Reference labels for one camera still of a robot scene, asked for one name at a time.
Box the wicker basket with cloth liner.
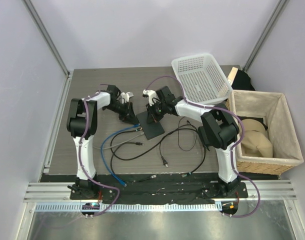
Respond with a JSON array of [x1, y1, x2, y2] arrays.
[[227, 90, 304, 175]]

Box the thin black adapter cord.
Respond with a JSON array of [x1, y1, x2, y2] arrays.
[[177, 119, 210, 152]]

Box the white plastic mesh basket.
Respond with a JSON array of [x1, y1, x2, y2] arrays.
[[171, 53, 232, 105]]

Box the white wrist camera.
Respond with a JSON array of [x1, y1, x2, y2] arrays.
[[120, 92, 134, 103], [142, 89, 159, 106]]

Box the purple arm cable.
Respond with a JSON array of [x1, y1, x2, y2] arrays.
[[42, 83, 121, 230], [146, 74, 263, 219]]

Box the black network switch box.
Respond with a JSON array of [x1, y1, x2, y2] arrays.
[[136, 112, 165, 141]]

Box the black cable with green-banded plug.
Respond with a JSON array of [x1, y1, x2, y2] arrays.
[[110, 127, 207, 179]]

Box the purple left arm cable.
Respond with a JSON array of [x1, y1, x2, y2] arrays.
[[42, 83, 121, 230]]

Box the aluminium extrusion rail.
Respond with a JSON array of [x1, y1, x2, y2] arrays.
[[23, 180, 297, 202]]

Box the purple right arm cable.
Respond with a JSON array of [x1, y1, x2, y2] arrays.
[[146, 74, 263, 219]]

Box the black ethernet cable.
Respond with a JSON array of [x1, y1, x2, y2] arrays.
[[109, 141, 157, 183]]

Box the beige cloth bundle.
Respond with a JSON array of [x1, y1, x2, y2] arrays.
[[241, 118, 273, 158]]

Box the black mains power cord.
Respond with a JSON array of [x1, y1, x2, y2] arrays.
[[159, 131, 180, 167]]

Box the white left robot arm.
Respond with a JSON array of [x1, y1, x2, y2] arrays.
[[66, 84, 139, 200]]

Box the black fabric bag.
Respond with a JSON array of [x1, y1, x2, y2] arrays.
[[232, 69, 255, 91]]

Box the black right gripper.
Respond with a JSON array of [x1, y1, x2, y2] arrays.
[[146, 100, 167, 124]]

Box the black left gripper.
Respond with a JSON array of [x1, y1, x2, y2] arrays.
[[104, 102, 139, 127]]

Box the blue ethernet cable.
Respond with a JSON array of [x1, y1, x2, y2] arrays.
[[101, 126, 140, 187]]

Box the black power adapter brick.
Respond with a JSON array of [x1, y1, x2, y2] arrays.
[[197, 126, 208, 148]]

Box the brown cardboard piece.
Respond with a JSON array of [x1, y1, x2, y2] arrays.
[[227, 67, 240, 86]]

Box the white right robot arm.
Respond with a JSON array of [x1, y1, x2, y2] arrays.
[[142, 86, 239, 198]]

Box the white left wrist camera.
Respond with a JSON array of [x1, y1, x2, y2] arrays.
[[120, 92, 134, 103]]

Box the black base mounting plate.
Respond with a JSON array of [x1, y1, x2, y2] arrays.
[[67, 173, 248, 205]]

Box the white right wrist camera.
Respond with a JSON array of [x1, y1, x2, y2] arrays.
[[142, 89, 159, 106]]

